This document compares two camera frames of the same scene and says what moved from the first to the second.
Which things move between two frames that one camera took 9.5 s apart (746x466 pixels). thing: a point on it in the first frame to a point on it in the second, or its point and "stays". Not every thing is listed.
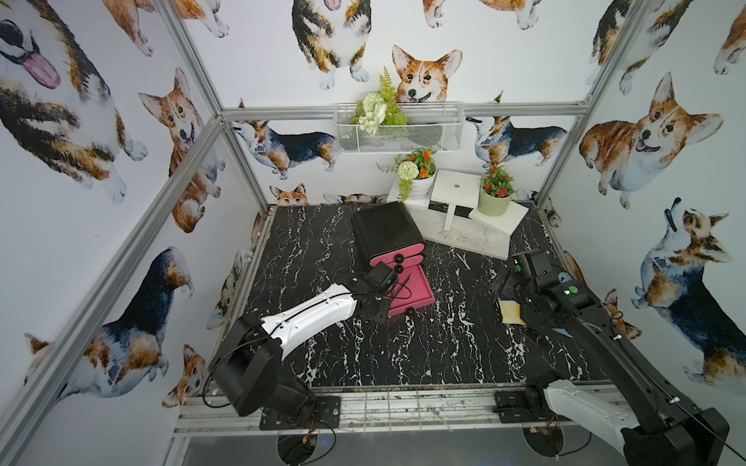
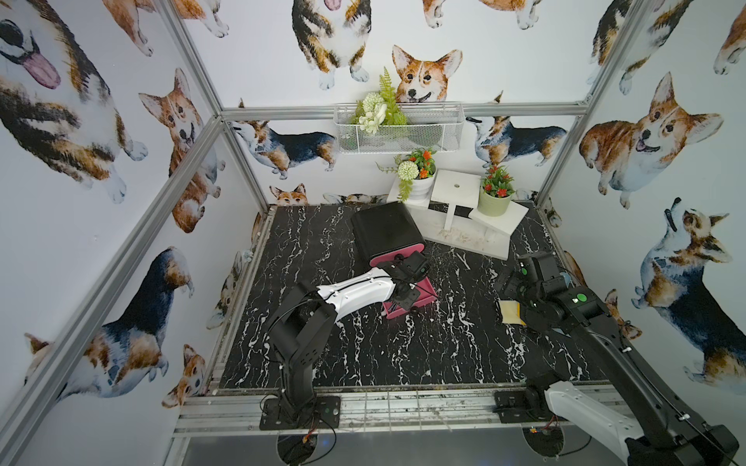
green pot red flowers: [497, 192] stays
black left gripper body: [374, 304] to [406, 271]
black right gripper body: [521, 292] stays
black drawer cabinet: [384, 229] stays
